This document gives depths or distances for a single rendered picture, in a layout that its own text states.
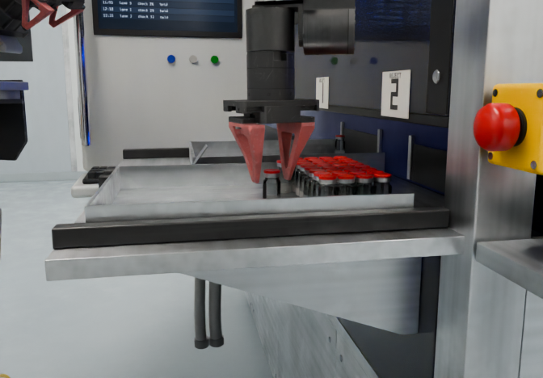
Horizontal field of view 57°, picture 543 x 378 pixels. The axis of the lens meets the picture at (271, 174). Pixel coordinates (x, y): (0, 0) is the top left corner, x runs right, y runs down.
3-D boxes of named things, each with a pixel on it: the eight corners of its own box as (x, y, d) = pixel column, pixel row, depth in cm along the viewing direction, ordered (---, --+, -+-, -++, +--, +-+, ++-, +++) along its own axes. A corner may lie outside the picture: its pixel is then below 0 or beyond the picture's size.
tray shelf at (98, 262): (332, 159, 120) (332, 151, 120) (532, 249, 52) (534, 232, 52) (125, 165, 112) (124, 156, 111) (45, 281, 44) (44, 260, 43)
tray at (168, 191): (338, 182, 80) (339, 160, 79) (412, 224, 55) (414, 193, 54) (118, 189, 74) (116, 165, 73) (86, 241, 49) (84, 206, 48)
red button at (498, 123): (505, 148, 44) (508, 102, 44) (536, 153, 40) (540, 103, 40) (465, 149, 44) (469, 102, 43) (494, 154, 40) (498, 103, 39)
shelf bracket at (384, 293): (407, 322, 64) (411, 224, 62) (418, 333, 61) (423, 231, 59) (134, 347, 58) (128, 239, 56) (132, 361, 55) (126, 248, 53)
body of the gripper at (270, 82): (321, 115, 60) (322, 52, 58) (242, 118, 55) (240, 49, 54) (295, 112, 66) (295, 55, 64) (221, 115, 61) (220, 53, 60)
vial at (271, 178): (278, 203, 64) (279, 170, 63) (282, 207, 62) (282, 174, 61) (261, 204, 63) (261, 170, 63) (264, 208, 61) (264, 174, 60)
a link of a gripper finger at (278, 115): (316, 182, 61) (317, 104, 59) (262, 188, 58) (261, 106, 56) (290, 174, 67) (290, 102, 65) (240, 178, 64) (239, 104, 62)
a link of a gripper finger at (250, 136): (304, 183, 60) (305, 105, 58) (249, 189, 57) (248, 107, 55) (279, 174, 66) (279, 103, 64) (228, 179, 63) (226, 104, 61)
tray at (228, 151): (338, 153, 115) (338, 138, 114) (384, 171, 90) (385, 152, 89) (189, 157, 109) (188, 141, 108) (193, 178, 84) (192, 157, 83)
